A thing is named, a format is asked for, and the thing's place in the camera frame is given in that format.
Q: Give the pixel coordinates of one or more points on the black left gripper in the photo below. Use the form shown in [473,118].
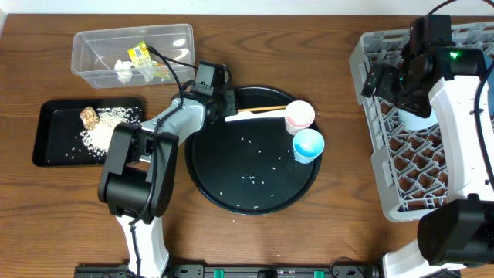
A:
[228,103]

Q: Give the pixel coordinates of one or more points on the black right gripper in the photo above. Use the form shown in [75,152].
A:
[375,83]

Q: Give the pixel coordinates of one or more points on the white plastic spoon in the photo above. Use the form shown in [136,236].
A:
[249,115]

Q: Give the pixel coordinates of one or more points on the light blue small bowl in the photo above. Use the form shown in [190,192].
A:
[414,123]

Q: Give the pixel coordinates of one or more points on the wooden chopstick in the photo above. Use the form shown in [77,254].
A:
[257,109]

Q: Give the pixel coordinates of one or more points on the yellow snack wrapper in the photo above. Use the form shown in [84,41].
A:
[141,59]

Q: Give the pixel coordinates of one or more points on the round black serving tray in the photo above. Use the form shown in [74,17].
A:
[248,166]

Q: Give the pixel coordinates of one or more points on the pink cup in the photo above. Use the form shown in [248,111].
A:
[299,115]

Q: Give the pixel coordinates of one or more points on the white tissue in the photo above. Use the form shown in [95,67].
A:
[123,70]

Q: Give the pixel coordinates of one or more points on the light blue cup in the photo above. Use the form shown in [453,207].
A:
[308,144]

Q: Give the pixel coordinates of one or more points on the pile of rice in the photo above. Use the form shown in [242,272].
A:
[97,141]

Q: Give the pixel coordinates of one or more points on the brown food scrap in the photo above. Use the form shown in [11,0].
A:
[90,118]

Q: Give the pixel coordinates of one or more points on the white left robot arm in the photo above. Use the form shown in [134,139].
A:
[138,174]

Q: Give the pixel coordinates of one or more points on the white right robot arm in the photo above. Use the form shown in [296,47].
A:
[450,238]

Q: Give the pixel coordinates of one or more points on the black rectangular waste tray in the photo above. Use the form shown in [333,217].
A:
[61,138]

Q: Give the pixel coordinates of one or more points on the clear plastic bin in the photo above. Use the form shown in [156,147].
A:
[96,52]

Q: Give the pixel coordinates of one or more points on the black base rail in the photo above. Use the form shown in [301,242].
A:
[344,270]

